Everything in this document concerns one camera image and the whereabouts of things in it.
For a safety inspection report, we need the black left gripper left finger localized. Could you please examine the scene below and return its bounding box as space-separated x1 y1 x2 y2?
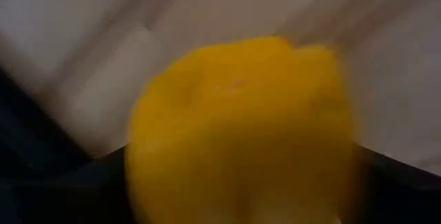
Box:
0 144 139 224

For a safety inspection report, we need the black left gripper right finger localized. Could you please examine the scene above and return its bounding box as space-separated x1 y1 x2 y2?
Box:
356 143 441 224

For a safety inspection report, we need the yellow bell pepper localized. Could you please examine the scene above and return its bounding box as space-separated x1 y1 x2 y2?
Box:
125 36 361 224

